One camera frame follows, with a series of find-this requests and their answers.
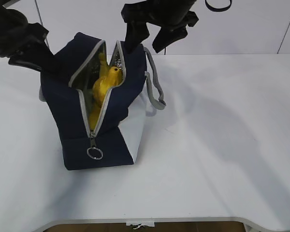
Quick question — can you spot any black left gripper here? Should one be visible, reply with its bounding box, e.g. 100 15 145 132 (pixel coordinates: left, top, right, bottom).
0 9 61 74

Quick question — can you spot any navy blue lunch bag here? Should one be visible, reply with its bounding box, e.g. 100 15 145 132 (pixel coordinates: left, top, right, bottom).
40 32 166 171

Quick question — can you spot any yellow banana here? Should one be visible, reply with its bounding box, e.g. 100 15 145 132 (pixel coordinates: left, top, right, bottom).
89 53 110 130

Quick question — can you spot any black cable loop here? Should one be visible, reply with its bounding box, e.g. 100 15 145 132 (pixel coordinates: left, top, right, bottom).
204 0 232 12

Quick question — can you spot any white tape on table edge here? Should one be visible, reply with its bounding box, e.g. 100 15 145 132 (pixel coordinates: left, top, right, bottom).
126 219 155 230

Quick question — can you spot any yellow pear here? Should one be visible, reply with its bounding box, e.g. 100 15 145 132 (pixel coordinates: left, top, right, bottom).
92 66 123 107

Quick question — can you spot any glass container green lid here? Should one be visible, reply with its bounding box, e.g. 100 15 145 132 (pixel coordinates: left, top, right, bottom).
83 88 94 115

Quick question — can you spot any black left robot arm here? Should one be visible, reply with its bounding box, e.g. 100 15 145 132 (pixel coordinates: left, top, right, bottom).
0 0 60 73

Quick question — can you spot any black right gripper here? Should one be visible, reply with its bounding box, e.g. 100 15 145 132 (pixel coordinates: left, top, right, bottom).
121 0 199 53

